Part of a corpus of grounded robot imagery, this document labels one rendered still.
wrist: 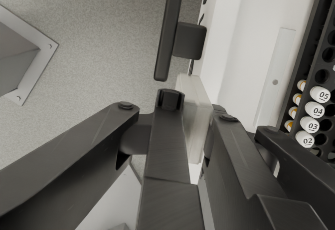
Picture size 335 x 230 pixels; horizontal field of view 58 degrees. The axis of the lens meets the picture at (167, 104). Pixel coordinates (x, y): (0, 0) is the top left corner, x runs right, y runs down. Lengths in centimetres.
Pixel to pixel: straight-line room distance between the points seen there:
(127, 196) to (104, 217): 15
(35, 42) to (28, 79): 15
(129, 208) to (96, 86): 55
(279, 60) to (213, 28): 12
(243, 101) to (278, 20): 9
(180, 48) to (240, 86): 11
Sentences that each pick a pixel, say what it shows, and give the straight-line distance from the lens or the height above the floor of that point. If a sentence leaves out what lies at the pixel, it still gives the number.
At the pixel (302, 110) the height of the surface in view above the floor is 90.
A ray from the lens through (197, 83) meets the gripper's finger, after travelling 18.
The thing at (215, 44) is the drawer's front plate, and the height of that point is 93.
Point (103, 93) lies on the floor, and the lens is 123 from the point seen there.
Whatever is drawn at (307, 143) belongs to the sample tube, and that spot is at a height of 91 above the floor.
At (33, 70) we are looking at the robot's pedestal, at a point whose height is 2.
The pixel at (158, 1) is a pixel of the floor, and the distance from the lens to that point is 116.
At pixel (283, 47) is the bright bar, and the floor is 85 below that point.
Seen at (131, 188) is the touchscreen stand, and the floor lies 3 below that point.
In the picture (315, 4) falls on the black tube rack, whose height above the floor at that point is 87.
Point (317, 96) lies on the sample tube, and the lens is 28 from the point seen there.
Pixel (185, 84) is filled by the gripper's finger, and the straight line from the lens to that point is 17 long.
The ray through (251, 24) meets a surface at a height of 84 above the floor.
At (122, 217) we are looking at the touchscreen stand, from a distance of 143.
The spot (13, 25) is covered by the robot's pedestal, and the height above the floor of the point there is 2.
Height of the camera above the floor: 116
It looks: 73 degrees down
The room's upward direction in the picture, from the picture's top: 178 degrees counter-clockwise
